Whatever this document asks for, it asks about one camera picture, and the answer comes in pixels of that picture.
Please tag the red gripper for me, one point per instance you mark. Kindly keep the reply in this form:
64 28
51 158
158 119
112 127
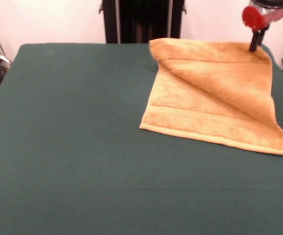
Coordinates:
253 18

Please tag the orange terry towel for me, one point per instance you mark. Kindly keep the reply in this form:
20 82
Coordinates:
204 98

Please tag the dark green table cloth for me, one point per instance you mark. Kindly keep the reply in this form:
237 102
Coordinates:
58 122

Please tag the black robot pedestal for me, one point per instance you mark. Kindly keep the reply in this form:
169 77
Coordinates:
143 22

